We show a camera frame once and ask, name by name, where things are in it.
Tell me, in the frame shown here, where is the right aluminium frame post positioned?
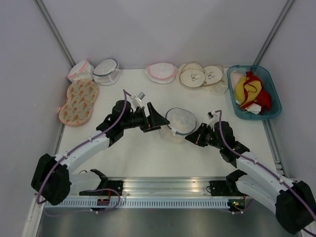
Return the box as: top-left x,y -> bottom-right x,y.
252,0 -> 296,65

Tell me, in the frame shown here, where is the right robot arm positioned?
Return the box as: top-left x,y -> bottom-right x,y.
186,121 -> 316,235

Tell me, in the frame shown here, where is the blue-trimmed white mesh laundry bag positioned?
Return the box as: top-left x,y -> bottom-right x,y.
160,107 -> 197,144

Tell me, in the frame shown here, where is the right side aluminium rail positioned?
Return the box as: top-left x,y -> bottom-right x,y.
262,120 -> 287,177

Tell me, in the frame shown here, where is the left aluminium frame post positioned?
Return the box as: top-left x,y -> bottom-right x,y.
33,0 -> 76,67

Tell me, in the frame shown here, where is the teal plastic basket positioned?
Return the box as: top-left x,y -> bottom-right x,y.
227,65 -> 282,120

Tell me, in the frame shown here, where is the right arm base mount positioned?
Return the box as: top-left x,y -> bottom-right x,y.
209,170 -> 245,197

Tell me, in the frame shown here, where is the yellow bra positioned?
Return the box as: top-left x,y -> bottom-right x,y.
234,76 -> 263,105

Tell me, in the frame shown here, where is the red bra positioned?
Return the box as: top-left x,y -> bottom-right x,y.
246,71 -> 272,115

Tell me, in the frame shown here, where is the pale pink bra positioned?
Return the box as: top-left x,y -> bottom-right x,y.
230,71 -> 246,89

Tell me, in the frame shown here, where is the pink-trimmed round mesh bag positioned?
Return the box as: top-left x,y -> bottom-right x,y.
145,63 -> 177,84

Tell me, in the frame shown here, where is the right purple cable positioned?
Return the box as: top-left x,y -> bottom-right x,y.
214,110 -> 316,237

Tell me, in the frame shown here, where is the white slotted cable duct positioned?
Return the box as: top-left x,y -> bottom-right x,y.
45,197 -> 229,209

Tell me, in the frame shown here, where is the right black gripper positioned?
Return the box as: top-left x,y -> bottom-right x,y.
185,122 -> 223,149

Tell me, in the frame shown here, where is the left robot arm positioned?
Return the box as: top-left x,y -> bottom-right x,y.
31,100 -> 170,205

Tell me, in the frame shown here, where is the beige bra-print laundry bag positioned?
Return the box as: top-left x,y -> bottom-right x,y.
175,62 -> 205,88

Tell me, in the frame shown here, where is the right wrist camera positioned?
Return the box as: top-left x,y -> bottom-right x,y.
207,111 -> 219,128

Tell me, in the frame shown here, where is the pink-trimmed crumpled mesh bag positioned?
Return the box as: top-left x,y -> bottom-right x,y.
67,60 -> 94,82

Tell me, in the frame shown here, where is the aluminium frame post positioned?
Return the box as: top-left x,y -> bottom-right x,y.
252,0 -> 296,65
33,0 -> 76,67

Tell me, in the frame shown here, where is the white garment in basket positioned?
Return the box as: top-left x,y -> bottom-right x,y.
235,99 -> 262,115

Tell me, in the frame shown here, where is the floral beige laundry bag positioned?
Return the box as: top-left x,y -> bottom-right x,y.
58,79 -> 99,126

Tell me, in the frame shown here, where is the blue-trimmed cylindrical mesh bag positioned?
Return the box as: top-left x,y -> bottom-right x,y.
92,58 -> 120,85

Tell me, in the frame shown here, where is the left side aluminium rail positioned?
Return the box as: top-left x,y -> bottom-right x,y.
49,123 -> 65,157

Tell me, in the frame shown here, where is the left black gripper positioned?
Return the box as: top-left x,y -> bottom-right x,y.
122,102 -> 169,133

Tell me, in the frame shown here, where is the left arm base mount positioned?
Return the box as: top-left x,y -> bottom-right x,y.
79,169 -> 123,197

